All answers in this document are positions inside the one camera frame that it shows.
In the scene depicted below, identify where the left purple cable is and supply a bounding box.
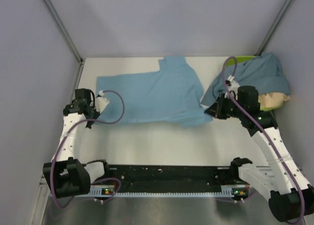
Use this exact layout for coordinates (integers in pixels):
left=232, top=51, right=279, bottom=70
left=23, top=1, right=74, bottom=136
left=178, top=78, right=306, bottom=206
left=50, top=90, right=126, bottom=209

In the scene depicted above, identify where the green plastic basket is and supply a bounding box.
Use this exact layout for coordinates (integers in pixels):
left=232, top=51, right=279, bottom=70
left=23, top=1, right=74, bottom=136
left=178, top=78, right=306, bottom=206
left=225, top=54, right=285, bottom=112

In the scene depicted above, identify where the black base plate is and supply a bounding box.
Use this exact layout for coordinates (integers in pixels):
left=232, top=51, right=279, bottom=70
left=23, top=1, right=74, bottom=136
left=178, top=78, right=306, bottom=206
left=93, top=165, right=252, bottom=193

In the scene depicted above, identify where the purple cable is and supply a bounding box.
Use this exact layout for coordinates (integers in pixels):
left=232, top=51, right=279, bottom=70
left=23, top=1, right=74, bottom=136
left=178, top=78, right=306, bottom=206
left=50, top=90, right=126, bottom=209
left=222, top=56, right=306, bottom=223

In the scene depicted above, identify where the light blue printed t-shirt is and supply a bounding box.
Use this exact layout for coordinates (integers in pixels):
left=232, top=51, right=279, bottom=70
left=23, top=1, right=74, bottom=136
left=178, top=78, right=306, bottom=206
left=96, top=56, right=213, bottom=127

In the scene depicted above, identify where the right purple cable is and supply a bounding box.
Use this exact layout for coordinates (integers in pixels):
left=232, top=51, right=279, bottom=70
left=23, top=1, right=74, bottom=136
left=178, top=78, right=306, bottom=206
left=222, top=56, right=306, bottom=223

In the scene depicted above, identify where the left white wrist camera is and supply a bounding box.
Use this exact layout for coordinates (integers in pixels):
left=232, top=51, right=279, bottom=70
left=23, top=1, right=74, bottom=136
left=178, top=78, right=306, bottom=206
left=95, top=91, right=110, bottom=113

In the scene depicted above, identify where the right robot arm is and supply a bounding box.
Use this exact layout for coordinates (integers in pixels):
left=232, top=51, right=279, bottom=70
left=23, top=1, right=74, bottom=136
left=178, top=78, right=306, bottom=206
left=205, top=86, right=314, bottom=224

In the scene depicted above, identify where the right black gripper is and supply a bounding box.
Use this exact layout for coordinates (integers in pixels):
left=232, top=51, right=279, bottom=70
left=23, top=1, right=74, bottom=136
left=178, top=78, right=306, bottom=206
left=205, top=93, right=245, bottom=119

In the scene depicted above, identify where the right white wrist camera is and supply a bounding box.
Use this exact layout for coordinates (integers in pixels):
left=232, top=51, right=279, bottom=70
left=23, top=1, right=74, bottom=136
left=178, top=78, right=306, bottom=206
left=226, top=75, right=240, bottom=94

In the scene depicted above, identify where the grey-blue t-shirt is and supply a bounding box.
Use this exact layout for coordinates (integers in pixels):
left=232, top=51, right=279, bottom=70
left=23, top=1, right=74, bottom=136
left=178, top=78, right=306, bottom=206
left=201, top=53, right=290, bottom=106

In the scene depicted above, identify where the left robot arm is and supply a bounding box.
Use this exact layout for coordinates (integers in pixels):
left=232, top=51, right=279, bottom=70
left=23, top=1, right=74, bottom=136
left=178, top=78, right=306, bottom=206
left=43, top=88, right=111, bottom=198

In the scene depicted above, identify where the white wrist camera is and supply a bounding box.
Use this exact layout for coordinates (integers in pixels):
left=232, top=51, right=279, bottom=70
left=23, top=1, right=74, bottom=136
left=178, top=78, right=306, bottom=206
left=95, top=91, right=110, bottom=113
left=226, top=75, right=240, bottom=94

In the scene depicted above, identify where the cream yellow t-shirt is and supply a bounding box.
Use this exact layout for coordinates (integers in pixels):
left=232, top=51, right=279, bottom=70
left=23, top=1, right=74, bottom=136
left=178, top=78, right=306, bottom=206
left=258, top=92, right=290, bottom=111

